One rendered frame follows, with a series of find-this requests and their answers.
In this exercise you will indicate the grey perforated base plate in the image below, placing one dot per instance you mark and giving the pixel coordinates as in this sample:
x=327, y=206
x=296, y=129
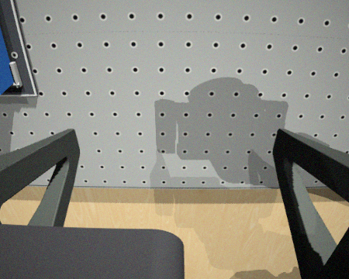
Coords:
x=181, y=94

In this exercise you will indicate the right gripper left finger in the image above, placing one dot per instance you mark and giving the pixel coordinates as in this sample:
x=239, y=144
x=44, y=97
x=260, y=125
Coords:
x=21, y=167

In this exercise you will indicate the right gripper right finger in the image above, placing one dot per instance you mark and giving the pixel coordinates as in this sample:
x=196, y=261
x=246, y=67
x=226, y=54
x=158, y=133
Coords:
x=315, y=248

